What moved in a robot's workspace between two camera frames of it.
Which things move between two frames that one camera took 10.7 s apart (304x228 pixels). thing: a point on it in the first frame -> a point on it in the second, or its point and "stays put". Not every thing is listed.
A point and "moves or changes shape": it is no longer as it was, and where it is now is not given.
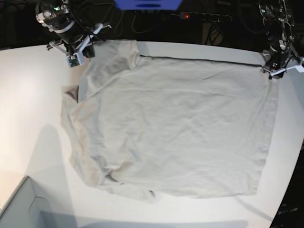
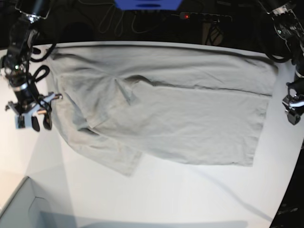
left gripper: (76, 50) -> (25, 109)
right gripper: (277, 62) -> (293, 103)
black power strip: (204, 17) stays put
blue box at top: (148, 4) stays put
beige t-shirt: (146, 127) moves or changes shape
